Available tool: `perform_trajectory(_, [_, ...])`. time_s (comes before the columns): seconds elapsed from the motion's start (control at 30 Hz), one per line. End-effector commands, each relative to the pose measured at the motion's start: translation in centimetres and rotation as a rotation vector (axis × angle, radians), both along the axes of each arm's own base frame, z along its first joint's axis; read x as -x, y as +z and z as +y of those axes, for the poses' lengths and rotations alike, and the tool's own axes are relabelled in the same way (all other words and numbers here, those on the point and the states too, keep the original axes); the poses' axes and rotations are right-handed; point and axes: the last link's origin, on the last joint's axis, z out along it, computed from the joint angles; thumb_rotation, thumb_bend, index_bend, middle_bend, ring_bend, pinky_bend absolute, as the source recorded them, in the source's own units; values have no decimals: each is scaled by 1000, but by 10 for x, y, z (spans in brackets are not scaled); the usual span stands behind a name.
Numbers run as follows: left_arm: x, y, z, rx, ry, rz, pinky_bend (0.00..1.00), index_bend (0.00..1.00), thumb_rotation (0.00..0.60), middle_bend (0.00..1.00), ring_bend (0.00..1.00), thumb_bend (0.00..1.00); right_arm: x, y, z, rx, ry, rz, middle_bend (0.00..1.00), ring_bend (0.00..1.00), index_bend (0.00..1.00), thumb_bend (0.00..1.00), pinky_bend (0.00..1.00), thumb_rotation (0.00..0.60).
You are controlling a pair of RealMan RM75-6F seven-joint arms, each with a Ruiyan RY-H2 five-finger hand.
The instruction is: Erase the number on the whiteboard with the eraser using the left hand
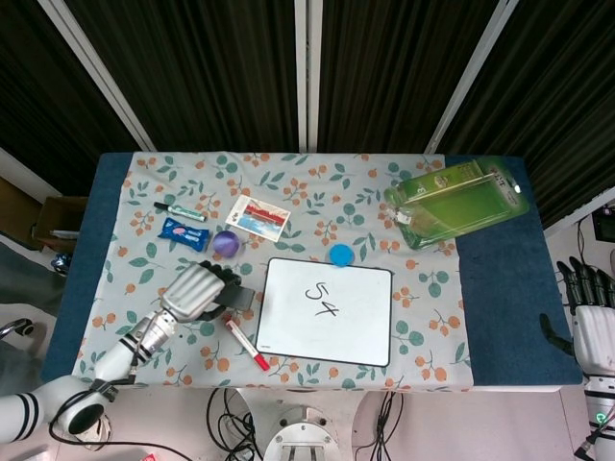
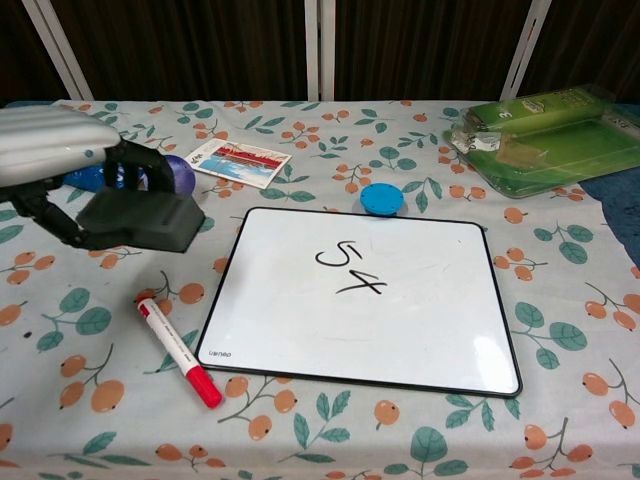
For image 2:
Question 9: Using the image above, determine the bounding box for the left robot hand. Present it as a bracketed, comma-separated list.
[0, 106, 182, 250]

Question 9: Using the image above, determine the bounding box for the grey whiteboard eraser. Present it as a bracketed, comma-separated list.
[74, 188, 208, 254]

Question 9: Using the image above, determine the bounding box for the red whiteboard marker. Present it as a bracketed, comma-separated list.
[134, 295, 224, 411]

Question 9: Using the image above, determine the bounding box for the white dry-erase board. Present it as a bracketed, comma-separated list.
[194, 205, 524, 399]

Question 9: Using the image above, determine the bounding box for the blue Oreo packet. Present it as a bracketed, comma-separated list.
[61, 163, 151, 192]

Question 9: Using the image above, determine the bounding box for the purple ball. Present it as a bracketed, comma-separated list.
[163, 154, 197, 197]

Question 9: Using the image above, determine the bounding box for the black pleated curtain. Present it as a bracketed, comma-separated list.
[0, 0, 640, 107]

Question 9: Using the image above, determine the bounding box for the picture postcard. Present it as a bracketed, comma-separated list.
[184, 140, 294, 190]

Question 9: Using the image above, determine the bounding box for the blue round disc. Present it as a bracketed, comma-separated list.
[358, 182, 402, 218]

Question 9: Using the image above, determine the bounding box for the floral tablecloth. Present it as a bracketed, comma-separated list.
[0, 99, 640, 480]

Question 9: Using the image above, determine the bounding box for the green plastic blister package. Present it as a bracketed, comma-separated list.
[441, 83, 640, 201]

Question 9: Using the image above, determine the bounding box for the white metal frame post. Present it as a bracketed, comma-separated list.
[21, 0, 95, 102]
[304, 0, 336, 102]
[498, 0, 552, 103]

